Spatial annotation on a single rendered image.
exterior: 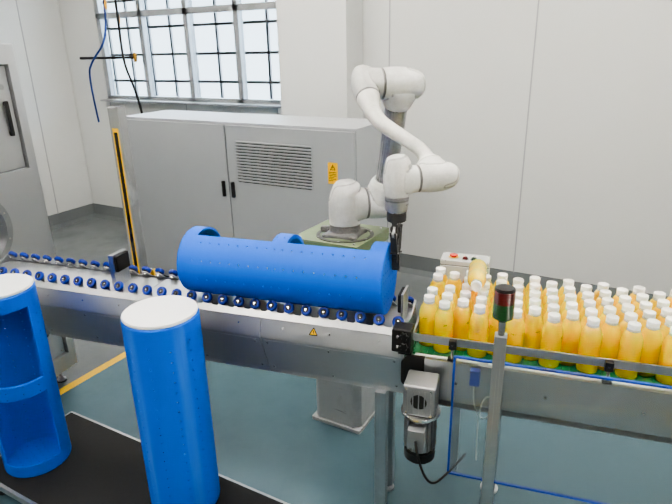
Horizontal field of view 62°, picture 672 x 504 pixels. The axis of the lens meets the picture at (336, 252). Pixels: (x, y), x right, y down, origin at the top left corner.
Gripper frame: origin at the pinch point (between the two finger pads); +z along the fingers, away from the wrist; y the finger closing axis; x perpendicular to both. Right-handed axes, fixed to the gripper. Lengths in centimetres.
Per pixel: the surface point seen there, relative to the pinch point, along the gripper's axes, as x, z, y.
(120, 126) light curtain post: 143, -45, 28
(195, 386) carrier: 67, 41, -45
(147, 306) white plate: 87, 12, -40
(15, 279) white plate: 160, 12, -32
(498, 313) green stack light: -41, -2, -41
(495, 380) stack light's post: -41, 22, -40
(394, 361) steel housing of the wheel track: -3.3, 35.3, -15.4
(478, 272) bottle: -31.5, 0.7, -1.8
